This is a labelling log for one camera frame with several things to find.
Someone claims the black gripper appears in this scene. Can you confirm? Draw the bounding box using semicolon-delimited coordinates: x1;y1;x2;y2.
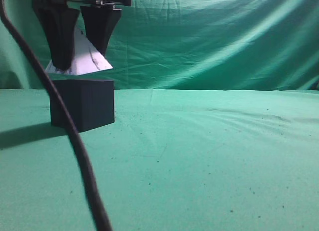
32;0;132;70

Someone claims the white marbled square pyramid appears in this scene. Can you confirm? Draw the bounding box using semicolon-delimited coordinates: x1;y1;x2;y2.
45;27;113;76

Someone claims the dark purple cube block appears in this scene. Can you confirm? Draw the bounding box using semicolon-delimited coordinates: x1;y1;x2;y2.
53;79;115;132

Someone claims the green backdrop cloth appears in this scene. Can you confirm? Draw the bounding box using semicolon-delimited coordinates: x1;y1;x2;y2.
0;0;319;91

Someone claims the green table cloth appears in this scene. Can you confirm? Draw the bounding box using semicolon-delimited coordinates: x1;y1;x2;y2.
0;89;319;231

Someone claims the black cable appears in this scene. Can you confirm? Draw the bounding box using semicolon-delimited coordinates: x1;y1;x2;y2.
0;0;114;231

